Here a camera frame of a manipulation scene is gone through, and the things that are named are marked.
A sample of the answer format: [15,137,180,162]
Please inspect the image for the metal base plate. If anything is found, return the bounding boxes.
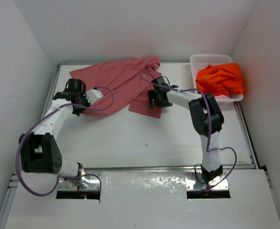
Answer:
[56,169,102,201]
[185,170,231,198]

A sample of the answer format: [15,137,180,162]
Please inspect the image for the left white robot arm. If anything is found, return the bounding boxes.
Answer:
[21,79,90,178]

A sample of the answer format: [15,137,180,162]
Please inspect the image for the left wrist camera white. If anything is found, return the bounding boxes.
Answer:
[86,89,104,105]

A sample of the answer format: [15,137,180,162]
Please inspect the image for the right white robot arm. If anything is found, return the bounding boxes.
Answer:
[148,76,224,186]

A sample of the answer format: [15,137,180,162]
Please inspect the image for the white plastic basket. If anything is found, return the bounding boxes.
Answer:
[190,54,244,104]

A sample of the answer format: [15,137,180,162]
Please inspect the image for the white front cover panel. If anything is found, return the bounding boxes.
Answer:
[6,169,280,229]

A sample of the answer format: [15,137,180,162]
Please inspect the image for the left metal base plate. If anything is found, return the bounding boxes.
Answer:
[56,169,102,201]

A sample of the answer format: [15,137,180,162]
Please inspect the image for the orange t-shirt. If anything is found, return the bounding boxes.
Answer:
[196,63,244,97]

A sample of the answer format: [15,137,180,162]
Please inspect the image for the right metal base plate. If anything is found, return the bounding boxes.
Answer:
[185,170,231,198]

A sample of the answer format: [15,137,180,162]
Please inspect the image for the pink red t-shirt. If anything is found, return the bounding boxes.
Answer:
[70,56,162,118]

